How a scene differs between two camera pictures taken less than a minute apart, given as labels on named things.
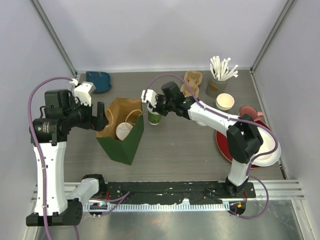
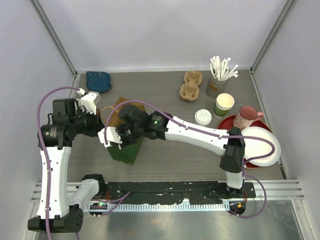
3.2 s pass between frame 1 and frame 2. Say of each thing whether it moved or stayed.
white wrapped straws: stayed
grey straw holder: stayed
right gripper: moved
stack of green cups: stayed
